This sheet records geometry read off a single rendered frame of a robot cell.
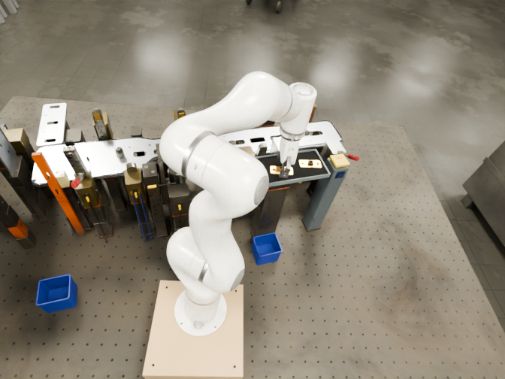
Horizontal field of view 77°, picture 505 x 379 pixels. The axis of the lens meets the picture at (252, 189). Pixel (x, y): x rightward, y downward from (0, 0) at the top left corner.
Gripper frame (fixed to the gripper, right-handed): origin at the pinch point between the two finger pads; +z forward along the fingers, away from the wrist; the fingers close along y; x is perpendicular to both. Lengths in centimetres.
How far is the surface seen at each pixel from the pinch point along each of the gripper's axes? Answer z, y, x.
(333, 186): 15.2, 4.8, -24.4
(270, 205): 20.6, -2.9, 1.7
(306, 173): 2.7, -0.4, -9.2
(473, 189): 101, 88, -187
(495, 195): 88, 72, -189
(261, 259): 42.9, -15.2, 2.7
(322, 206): 28.6, 4.6, -23.7
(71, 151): -2, -3, 72
